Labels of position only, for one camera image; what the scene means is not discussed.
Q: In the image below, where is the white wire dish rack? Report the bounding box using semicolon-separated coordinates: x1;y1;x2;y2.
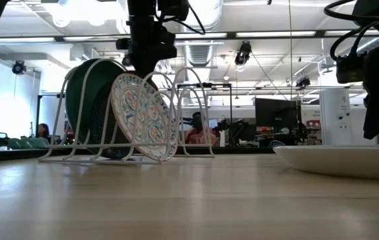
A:
38;58;216;165

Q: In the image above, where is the silver ribbed ventilation duct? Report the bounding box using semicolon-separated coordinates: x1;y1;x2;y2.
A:
184;45;218;67

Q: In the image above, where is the green round bag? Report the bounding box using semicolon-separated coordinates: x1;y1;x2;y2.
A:
7;136;49;150

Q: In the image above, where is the black metal rig frame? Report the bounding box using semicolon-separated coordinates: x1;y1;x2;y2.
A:
0;146;276;164

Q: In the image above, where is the blue net-patterned plate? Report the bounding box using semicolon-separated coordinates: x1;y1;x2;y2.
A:
88;81;133;159

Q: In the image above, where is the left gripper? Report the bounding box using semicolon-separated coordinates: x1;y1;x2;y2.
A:
115;0;179;81

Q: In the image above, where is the floral patterned plate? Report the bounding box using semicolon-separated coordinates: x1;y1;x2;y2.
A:
110;73;179;163

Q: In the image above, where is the large black monitor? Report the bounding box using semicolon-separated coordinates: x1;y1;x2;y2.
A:
255;98;302;141

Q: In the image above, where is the plain white plate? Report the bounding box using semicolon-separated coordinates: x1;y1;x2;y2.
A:
272;145;379;181

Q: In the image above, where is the black metal frame stand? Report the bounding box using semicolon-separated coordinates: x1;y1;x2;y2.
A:
35;93;65;144
175;82;234;147

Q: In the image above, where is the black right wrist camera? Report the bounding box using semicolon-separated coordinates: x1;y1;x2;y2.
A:
335;54;366;85

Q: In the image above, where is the green plate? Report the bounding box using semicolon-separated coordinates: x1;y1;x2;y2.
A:
65;59;127;144

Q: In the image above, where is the person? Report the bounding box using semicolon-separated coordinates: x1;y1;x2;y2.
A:
37;123;51;139
185;111;217;146

